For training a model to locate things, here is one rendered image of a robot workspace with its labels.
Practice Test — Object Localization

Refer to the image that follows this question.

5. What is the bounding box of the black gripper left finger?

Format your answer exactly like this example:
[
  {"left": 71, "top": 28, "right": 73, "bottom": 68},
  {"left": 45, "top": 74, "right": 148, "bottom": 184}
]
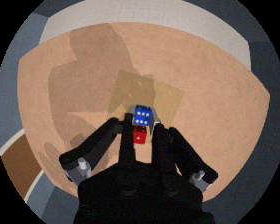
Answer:
[{"left": 59, "top": 105, "right": 139, "bottom": 196}]

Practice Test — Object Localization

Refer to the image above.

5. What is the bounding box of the red die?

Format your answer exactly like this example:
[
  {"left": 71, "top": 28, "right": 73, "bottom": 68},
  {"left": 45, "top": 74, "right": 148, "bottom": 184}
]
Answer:
[{"left": 133, "top": 125, "right": 147, "bottom": 144}]

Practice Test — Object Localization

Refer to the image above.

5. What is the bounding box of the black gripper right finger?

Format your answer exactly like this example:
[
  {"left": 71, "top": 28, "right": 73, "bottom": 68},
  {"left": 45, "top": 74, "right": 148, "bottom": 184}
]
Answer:
[{"left": 149, "top": 108, "right": 218, "bottom": 198}]

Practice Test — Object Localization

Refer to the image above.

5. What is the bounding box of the blue die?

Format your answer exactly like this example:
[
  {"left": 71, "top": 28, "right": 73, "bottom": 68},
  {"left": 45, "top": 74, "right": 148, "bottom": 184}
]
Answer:
[{"left": 133, "top": 105, "right": 152, "bottom": 126}]

